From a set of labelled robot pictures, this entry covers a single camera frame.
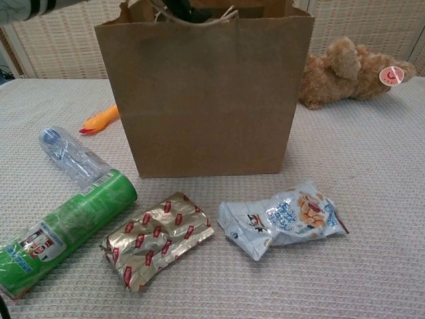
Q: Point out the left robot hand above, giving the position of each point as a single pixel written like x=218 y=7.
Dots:
x=194 y=11

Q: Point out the clear plastic bottle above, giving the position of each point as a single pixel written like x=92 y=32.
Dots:
x=69 y=153

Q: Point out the light blue snack bag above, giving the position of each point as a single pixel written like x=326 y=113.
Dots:
x=285 y=219

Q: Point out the gold red foil packet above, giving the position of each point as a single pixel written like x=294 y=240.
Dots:
x=159 y=239

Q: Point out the green chips can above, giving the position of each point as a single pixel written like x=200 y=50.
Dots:
x=76 y=216

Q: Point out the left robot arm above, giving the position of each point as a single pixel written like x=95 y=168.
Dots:
x=23 y=10

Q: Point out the brown paper bag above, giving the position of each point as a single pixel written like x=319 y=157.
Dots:
x=206 y=99

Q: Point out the orange rubber chicken toy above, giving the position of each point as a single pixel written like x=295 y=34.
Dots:
x=99 y=121

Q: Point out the woven folding screen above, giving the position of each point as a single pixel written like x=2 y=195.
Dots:
x=50 y=50

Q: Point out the brown teddy bear plush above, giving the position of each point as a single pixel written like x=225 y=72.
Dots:
x=342 y=79

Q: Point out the white woven tablecloth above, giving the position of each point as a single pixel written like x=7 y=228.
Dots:
x=299 y=289

